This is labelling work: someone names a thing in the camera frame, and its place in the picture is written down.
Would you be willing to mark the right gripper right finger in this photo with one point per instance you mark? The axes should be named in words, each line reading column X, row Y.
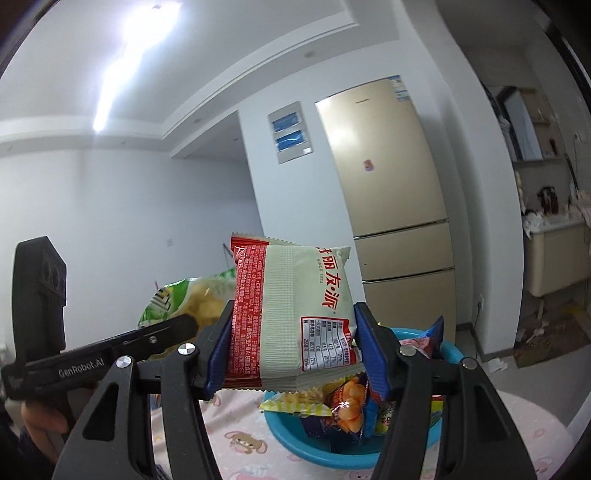
column 479, row 439

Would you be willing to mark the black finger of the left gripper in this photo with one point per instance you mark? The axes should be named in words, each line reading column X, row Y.
column 139, row 344

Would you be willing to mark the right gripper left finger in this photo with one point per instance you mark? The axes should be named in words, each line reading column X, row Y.
column 112, row 438

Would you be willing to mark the green chips bag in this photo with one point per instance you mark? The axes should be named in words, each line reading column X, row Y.
column 201, row 298

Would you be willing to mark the red white pie packet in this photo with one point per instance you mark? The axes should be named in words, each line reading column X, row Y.
column 293, row 325

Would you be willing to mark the dark blue barbecue chips bag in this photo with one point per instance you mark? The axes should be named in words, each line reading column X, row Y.
column 354, row 416

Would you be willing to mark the person's left hand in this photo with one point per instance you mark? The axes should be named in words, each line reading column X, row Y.
column 41, row 420

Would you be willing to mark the blue snack bag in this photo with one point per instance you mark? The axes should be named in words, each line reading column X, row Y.
column 429, row 343

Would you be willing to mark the yellow chips bag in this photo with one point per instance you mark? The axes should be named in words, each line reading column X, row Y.
column 310, row 402

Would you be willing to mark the pink cartoon tablecloth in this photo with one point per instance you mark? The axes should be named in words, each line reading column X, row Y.
column 251, row 444

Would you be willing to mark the blue plastic basin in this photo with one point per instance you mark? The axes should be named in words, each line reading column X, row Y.
column 357, row 453

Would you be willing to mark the beige bathroom cabinet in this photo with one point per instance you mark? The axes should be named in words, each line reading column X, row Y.
column 557, row 253

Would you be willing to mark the grey electrical panel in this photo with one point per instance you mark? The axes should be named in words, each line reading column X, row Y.
column 290, row 133

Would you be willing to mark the gold refrigerator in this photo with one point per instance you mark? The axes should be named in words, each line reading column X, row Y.
column 395, row 203

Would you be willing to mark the wall mirror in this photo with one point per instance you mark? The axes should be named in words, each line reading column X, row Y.
column 517, row 122

